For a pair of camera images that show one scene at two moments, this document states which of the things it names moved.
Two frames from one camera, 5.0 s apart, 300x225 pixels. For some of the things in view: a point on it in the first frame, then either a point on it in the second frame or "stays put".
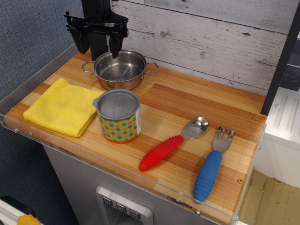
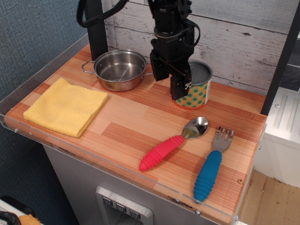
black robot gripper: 96,15 to 176,53
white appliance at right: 279,154 stays put
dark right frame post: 283,62 stays put
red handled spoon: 195,128 stays put
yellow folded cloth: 64,108 stays put
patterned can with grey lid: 118,111 to 201,72
